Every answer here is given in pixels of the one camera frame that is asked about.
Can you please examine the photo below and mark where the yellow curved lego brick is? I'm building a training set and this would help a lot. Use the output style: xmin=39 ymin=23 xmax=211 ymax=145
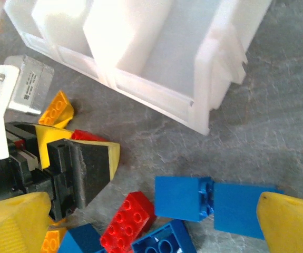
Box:
xmin=38 ymin=90 xmax=75 ymax=130

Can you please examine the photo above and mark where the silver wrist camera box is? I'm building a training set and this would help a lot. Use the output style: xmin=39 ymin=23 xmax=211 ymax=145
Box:
xmin=3 ymin=54 xmax=55 ymax=116

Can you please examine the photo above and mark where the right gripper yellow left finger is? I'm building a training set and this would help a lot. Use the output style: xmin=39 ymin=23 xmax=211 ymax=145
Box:
xmin=0 ymin=191 xmax=52 ymax=253

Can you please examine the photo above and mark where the white plastic bin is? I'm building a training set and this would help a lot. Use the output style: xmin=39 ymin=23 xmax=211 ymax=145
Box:
xmin=31 ymin=0 xmax=116 ymax=88
xmin=3 ymin=0 xmax=60 ymax=64
xmin=83 ymin=0 xmax=273 ymax=137

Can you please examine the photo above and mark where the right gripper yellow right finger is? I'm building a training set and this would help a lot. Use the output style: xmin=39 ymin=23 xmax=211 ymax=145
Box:
xmin=256 ymin=191 xmax=303 ymax=253

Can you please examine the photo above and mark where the small red lego brick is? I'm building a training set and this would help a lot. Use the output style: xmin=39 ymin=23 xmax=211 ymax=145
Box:
xmin=71 ymin=129 xmax=107 ymax=142

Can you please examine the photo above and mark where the red two-by-four lego brick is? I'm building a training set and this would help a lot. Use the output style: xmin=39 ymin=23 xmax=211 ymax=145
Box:
xmin=99 ymin=191 xmax=157 ymax=253

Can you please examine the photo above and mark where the tall blue lego brick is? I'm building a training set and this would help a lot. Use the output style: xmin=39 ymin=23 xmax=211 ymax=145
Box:
xmin=213 ymin=182 xmax=285 ymax=241
xmin=154 ymin=176 xmax=216 ymax=223

